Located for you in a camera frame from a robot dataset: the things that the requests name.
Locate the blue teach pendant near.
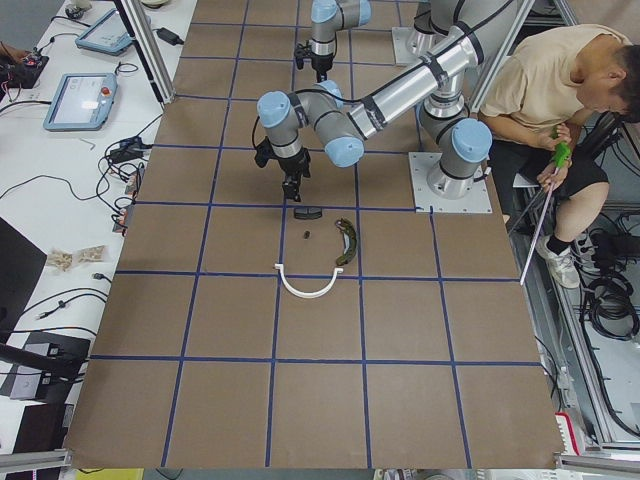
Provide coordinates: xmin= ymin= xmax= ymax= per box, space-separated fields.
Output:
xmin=43 ymin=72 xmax=118 ymax=132

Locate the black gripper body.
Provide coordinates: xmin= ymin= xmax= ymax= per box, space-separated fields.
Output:
xmin=277 ymin=149 xmax=311 ymax=188
xmin=311 ymin=53 xmax=333 ymax=82

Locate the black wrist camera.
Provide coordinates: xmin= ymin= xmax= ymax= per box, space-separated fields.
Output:
xmin=254 ymin=137 xmax=276 ymax=168

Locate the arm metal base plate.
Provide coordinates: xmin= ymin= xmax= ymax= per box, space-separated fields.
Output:
xmin=391 ymin=27 xmax=438 ymax=66
xmin=408 ymin=152 xmax=493 ymax=214

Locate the dark grey brake pad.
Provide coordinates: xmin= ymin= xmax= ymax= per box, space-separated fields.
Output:
xmin=293 ymin=207 xmax=323 ymax=221

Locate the green plastic tool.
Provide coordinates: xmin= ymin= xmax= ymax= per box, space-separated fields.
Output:
xmin=551 ymin=140 xmax=572 ymax=172

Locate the white curved plastic bracket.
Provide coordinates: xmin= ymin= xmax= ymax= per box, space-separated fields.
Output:
xmin=273 ymin=263 xmax=344 ymax=300

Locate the olive metal brake shoe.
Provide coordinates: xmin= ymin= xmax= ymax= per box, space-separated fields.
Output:
xmin=335 ymin=218 xmax=358 ymax=267

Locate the black power adapter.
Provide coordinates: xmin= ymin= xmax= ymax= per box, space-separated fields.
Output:
xmin=107 ymin=138 xmax=153 ymax=164

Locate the aluminium frame post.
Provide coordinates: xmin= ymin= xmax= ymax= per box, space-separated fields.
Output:
xmin=114 ymin=0 xmax=175 ymax=105

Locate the blue teach pendant far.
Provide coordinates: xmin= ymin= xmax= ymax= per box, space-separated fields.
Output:
xmin=75 ymin=8 xmax=132 ymax=56

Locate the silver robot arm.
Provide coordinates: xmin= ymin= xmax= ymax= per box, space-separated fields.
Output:
xmin=304 ymin=0 xmax=372 ymax=82
xmin=255 ymin=1 xmax=518 ymax=201

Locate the person in beige shirt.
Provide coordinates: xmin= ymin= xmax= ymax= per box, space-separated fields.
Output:
xmin=478 ymin=24 xmax=639 ymax=289

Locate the blue teach pendant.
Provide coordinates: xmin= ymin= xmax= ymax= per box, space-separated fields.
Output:
xmin=43 ymin=72 xmax=118 ymax=132
xmin=75 ymin=8 xmax=132 ymax=56

